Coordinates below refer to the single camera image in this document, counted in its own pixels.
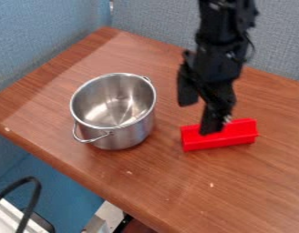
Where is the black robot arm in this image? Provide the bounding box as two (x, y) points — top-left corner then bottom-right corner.
(178, 0), (259, 136)

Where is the white box with black base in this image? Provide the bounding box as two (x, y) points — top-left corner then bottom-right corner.
(0, 188), (56, 233)

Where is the grey table leg bracket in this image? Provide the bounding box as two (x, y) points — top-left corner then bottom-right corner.
(81, 201), (126, 233)

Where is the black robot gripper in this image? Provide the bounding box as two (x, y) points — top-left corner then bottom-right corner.
(178, 35), (254, 136)

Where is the red plastic block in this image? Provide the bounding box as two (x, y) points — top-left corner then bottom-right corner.
(180, 118), (259, 151)

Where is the black cable loop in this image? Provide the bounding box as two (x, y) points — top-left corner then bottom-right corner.
(0, 176), (44, 233)

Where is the stainless steel pot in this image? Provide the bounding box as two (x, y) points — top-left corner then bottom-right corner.
(69, 73), (156, 150)

